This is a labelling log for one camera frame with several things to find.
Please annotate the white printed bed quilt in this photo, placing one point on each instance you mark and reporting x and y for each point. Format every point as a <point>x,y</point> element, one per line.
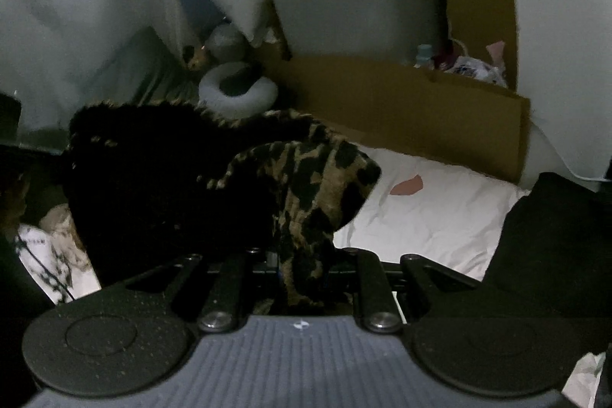
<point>449,214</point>

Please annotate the patterned plastic bag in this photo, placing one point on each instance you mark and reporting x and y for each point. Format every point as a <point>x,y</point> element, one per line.
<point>492,72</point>

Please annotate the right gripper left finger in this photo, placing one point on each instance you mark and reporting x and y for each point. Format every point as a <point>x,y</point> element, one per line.
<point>218,292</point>

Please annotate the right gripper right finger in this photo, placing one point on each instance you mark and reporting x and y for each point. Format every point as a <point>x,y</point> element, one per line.
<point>374,307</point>

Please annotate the brown cardboard sheet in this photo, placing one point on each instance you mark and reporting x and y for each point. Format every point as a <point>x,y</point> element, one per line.
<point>421,112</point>

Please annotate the plastic water bottle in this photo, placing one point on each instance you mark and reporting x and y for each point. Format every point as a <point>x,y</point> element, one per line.
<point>424,57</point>

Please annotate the grey neck pillow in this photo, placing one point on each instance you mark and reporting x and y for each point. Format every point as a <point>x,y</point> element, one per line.
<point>236,90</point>

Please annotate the leopard print garment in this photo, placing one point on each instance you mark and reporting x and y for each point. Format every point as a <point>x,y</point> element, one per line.
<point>150,184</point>

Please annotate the black clothing pile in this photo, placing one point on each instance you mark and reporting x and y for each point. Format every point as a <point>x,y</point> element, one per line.
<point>555,252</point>

